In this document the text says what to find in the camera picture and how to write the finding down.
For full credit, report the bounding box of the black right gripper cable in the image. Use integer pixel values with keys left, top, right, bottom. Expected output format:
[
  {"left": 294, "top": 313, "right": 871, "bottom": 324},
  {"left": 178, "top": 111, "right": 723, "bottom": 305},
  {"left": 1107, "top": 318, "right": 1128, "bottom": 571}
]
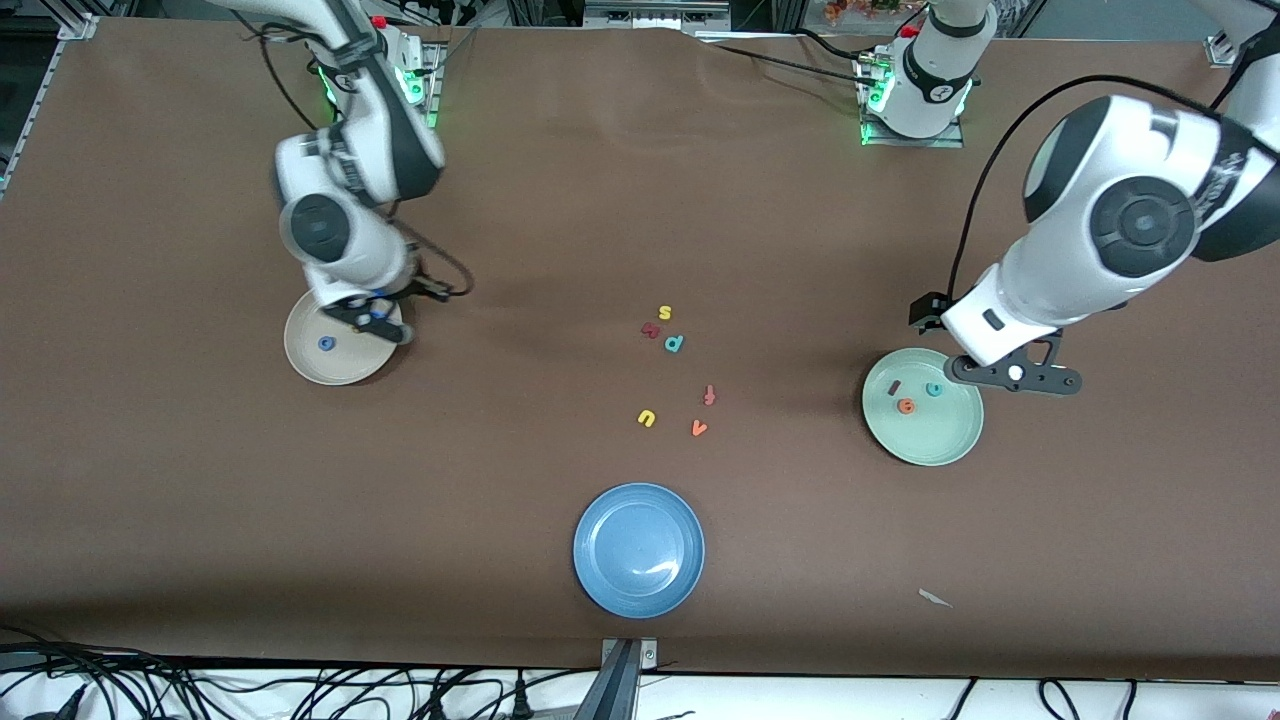
[{"left": 385, "top": 200, "right": 474, "bottom": 301}]

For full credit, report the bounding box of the looped black cable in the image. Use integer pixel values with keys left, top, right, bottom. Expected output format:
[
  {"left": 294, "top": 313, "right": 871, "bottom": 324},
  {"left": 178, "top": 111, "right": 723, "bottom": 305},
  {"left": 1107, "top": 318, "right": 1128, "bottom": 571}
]
[{"left": 1038, "top": 678, "right": 1086, "bottom": 720}]

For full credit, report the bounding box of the beige brown plate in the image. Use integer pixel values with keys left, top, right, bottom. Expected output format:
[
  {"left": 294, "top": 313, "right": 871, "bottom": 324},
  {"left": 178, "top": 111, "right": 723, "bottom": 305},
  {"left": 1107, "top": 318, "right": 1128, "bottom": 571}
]
[{"left": 284, "top": 290, "right": 404, "bottom": 387}]

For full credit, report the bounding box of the tangled black cable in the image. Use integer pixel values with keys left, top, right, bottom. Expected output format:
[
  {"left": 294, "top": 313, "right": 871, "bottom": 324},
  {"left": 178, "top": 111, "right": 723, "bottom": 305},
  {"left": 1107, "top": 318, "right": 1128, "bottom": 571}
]
[{"left": 0, "top": 625, "right": 216, "bottom": 720}]

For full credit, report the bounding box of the silver aluminium frame bar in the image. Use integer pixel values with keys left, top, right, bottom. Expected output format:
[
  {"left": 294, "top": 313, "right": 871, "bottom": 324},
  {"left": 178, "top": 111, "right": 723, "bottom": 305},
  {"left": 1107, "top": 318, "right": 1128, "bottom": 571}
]
[{"left": 583, "top": 0, "right": 733, "bottom": 31}]

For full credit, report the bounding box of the black cable on table cover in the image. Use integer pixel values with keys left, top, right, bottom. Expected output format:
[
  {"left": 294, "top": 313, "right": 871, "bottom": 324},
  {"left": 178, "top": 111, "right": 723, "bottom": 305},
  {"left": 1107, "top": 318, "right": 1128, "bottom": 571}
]
[
  {"left": 700, "top": 38, "right": 881, "bottom": 89},
  {"left": 785, "top": 28, "right": 871, "bottom": 66}
]

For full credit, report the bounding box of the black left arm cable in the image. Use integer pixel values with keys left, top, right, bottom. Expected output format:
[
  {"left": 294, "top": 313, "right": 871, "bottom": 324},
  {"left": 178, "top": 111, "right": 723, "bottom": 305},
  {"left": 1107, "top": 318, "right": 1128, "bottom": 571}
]
[{"left": 945, "top": 20, "right": 1280, "bottom": 306}]

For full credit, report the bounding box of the pale green plate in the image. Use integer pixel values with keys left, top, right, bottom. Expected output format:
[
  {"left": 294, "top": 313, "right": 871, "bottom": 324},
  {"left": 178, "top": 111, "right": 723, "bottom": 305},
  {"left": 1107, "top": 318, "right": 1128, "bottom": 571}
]
[{"left": 861, "top": 347, "right": 986, "bottom": 468}]

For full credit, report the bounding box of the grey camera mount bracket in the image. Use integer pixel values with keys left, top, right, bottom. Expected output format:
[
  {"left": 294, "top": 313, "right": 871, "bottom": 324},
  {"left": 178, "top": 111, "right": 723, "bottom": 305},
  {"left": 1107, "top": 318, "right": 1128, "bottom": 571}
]
[{"left": 573, "top": 637, "right": 661, "bottom": 720}]

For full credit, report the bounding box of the brown table cover sheet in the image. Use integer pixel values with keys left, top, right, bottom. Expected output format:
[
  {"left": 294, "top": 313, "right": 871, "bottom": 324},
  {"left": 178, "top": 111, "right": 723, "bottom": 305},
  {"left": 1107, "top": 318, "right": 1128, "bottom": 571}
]
[{"left": 0, "top": 15, "right": 1280, "bottom": 683}]

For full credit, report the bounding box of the orange leafy decoration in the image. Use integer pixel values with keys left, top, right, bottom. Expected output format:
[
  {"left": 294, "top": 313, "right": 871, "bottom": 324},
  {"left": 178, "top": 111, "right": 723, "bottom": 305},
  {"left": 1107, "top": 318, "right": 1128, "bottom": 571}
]
[{"left": 825, "top": 0, "right": 926, "bottom": 23}]

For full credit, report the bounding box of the blue plate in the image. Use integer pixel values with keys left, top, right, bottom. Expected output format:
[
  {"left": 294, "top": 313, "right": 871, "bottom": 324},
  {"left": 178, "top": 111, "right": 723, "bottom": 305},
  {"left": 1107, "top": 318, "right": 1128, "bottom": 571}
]
[{"left": 572, "top": 482, "right": 707, "bottom": 620}]

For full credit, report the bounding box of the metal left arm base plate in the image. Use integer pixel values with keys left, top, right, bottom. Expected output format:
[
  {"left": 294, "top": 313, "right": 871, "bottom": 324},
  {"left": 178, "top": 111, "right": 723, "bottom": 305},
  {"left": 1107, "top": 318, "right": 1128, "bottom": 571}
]
[{"left": 858, "top": 50, "right": 967, "bottom": 150}]

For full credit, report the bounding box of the black right arm loop cable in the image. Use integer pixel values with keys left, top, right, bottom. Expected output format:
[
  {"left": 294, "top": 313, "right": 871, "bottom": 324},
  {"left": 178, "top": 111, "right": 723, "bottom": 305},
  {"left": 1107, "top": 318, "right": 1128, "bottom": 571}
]
[{"left": 240, "top": 15, "right": 336, "bottom": 133}]

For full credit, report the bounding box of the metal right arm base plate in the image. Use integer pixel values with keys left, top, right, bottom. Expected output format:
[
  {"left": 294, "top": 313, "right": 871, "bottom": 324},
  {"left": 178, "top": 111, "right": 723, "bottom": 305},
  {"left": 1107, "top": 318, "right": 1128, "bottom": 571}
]
[{"left": 400, "top": 38, "right": 444, "bottom": 129}]

